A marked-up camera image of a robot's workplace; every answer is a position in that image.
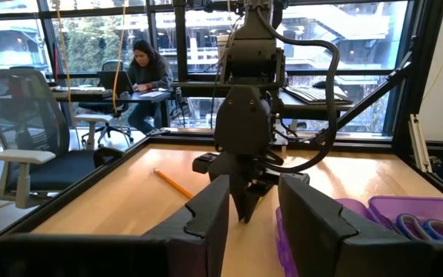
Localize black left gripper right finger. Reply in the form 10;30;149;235
277;172;434;277

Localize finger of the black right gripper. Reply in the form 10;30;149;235
245;180;264;223
231;176;248;223

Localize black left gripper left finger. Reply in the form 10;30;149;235
144;174;231;277

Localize orange wooden pencil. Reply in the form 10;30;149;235
152;168;195;200

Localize blue handled scissors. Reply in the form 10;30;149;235
395;213;443;242

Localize purple plastic supply box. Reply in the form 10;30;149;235
275;195;443;277

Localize dark grey desk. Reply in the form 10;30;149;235
170;79;356;123

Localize black laptop keyboard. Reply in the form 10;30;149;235
282;84;354;106

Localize black office desk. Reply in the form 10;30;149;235
50;85;173;128

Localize person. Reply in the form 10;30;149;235
126;38;175;135

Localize black laptop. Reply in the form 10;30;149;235
96;69;135;96

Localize office chair with white armrests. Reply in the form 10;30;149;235
0;68;125;211

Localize black office chair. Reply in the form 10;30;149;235
75;58;135;150

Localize black aluminium table frame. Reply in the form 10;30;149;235
0;0;443;255

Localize black corrugated cable hose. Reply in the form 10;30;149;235
255;7;341;175

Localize silver aluminium bracket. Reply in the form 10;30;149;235
408;113;435;175

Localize yellow hanging cable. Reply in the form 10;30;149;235
111;0;128;116
54;0;81;152

